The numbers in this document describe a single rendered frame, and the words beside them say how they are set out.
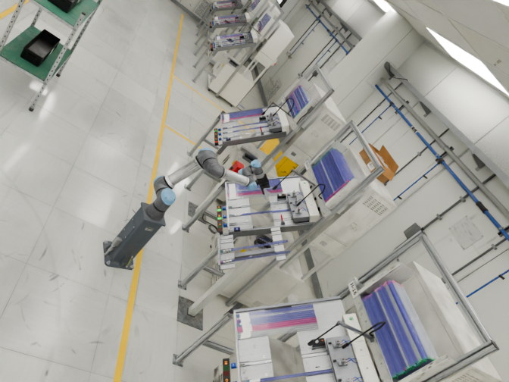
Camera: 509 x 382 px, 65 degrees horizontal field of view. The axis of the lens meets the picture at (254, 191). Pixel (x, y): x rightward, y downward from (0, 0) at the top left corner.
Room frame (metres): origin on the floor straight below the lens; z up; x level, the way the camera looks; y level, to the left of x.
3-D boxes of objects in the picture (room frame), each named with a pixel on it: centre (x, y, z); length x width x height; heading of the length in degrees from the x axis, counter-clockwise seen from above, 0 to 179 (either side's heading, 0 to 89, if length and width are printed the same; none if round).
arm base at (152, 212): (2.50, 0.43, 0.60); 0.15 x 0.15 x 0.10
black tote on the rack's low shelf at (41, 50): (3.33, 2.44, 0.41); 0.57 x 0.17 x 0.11; 29
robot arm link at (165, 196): (2.50, 0.43, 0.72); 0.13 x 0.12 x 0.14; 48
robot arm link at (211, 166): (2.76, 0.20, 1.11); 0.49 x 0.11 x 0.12; 138
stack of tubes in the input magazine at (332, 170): (3.29, -0.39, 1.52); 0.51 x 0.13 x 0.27; 29
